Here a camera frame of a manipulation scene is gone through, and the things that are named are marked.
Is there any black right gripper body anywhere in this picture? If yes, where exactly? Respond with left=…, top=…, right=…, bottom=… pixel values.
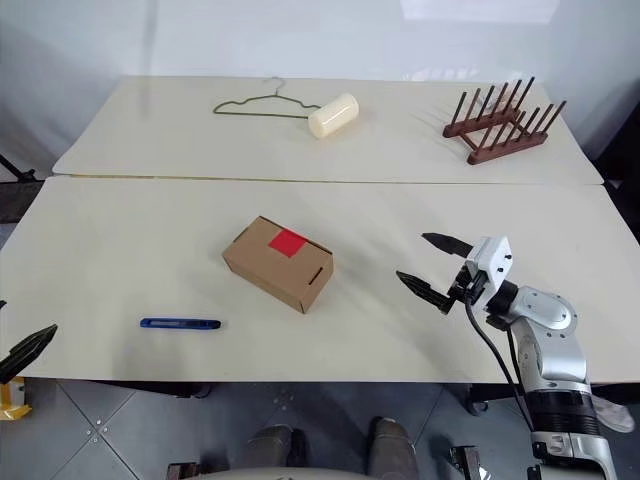
left=446, top=260, right=494, bottom=314

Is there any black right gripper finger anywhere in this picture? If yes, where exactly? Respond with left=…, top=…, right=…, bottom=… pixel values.
left=421, top=231, right=474, bottom=258
left=395, top=270, right=456, bottom=316

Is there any cardboard box with red tape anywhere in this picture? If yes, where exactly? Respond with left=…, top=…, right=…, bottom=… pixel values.
left=221, top=215, right=336, bottom=315

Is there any blue pen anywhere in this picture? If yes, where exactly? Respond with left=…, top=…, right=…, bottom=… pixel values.
left=139, top=317, right=224, bottom=331

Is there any yellow floor object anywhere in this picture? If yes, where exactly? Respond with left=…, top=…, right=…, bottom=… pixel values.
left=0, top=377, right=33, bottom=424

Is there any brown wooden dish rack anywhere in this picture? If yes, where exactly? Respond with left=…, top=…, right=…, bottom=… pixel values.
left=442, top=76, right=568, bottom=167

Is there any black tripod stand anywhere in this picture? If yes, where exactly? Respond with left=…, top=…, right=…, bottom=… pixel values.
left=0, top=153, right=39, bottom=183

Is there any dark rounded shape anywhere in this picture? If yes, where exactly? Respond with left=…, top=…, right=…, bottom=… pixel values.
left=368, top=416, right=418, bottom=479

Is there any cream plastic cylinder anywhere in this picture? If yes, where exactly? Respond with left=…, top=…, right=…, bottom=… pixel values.
left=307, top=92, right=361, bottom=141

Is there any grey crumpled cloth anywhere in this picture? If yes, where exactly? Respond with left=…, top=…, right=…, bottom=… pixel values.
left=589, top=393, right=635, bottom=434

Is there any dark background panel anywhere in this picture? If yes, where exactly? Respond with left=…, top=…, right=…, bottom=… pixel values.
left=588, top=79, right=640, bottom=192

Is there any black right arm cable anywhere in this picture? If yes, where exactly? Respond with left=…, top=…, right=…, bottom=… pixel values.
left=464, top=292, right=534, bottom=432

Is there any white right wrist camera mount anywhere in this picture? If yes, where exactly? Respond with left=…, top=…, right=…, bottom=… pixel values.
left=464, top=235, right=513, bottom=302

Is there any thin wire clothes hanger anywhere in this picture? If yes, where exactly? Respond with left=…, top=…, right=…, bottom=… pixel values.
left=213, top=75, right=318, bottom=121

